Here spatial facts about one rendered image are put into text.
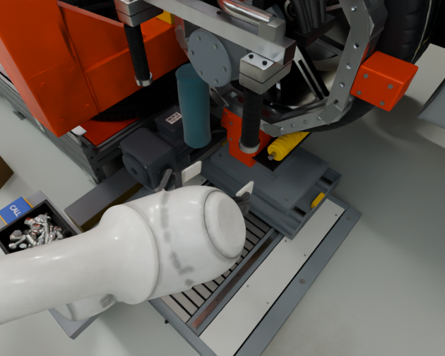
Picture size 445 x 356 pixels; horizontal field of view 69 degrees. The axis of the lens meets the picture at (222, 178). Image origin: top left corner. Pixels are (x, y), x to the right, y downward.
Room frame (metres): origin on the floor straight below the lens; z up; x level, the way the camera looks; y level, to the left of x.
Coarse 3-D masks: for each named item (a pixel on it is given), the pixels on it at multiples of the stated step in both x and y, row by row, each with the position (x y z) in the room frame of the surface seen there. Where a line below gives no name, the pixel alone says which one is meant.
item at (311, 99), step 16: (208, 0) 0.97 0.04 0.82; (240, 0) 0.89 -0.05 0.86; (288, 32) 0.83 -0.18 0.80; (304, 48) 0.77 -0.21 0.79; (336, 48) 0.70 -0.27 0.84; (304, 64) 0.75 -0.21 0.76; (288, 80) 0.89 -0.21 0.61; (304, 80) 0.88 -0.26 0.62; (320, 80) 0.72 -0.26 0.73; (272, 96) 0.81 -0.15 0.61; (288, 96) 0.80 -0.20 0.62; (304, 96) 0.77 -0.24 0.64; (320, 96) 0.71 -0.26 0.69
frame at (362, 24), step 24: (360, 0) 0.58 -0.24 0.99; (192, 24) 0.93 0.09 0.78; (360, 24) 0.57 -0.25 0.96; (360, 48) 0.56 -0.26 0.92; (336, 72) 0.58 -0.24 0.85; (216, 96) 0.81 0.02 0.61; (240, 96) 0.80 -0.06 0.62; (336, 96) 0.57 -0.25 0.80; (264, 120) 0.69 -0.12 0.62; (288, 120) 0.64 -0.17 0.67; (312, 120) 0.60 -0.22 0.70; (336, 120) 0.56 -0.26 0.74
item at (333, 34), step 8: (280, 0) 0.90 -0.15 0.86; (336, 0) 0.84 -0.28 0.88; (280, 8) 0.90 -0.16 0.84; (336, 16) 0.84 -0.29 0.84; (344, 16) 0.82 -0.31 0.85; (336, 24) 0.83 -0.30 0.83; (344, 24) 0.82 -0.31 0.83; (328, 32) 0.84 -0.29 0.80; (336, 32) 0.83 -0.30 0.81; (344, 32) 0.81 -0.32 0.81; (336, 40) 0.82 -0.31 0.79; (344, 40) 0.81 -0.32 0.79; (312, 48) 0.87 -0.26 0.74; (320, 48) 0.85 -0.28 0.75; (312, 56) 0.86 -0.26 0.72; (320, 56) 0.85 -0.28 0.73; (328, 56) 0.83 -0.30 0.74
